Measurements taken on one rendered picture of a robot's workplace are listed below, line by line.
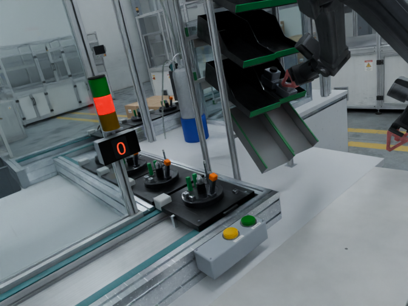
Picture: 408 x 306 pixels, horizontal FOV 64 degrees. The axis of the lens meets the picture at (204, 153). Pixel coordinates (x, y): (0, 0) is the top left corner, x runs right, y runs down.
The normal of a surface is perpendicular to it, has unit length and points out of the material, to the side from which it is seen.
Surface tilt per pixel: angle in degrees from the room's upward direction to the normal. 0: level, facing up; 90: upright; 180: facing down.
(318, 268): 0
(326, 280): 0
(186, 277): 90
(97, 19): 90
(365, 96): 90
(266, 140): 45
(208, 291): 0
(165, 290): 90
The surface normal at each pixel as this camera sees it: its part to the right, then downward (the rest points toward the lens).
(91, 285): -0.18, -0.92
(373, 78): -0.67, 0.37
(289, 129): 0.22, -0.50
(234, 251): 0.64, 0.15
